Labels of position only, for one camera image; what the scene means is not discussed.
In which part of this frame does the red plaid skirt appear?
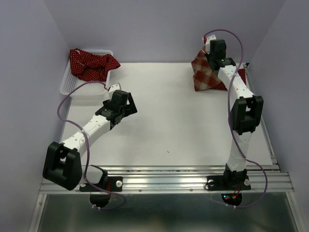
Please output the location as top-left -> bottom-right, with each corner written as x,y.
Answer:
191,46 -> 227,91

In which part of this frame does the red polka dot skirt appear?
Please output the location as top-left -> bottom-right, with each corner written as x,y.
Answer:
210,66 -> 248,92

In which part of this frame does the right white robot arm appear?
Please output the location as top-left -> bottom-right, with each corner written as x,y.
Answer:
205,35 -> 264,191

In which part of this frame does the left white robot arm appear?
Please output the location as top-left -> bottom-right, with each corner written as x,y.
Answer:
42,90 -> 137,190

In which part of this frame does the white plastic basket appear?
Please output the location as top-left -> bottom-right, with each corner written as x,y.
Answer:
59,49 -> 113,99

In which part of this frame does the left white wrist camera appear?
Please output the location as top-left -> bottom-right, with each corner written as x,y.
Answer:
108,83 -> 121,94

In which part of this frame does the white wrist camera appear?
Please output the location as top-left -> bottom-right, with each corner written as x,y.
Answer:
203,34 -> 216,53
108,83 -> 121,94

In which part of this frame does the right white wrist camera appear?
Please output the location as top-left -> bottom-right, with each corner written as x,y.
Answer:
203,34 -> 216,53

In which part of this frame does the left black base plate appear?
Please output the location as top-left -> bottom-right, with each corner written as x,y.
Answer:
79,176 -> 123,192

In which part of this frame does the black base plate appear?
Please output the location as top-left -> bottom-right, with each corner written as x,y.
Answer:
79,176 -> 123,192
204,175 -> 251,191

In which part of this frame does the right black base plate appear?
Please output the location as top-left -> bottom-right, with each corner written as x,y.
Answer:
204,175 -> 251,191

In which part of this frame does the aluminium rail frame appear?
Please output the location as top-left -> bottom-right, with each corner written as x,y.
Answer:
30,63 -> 308,232

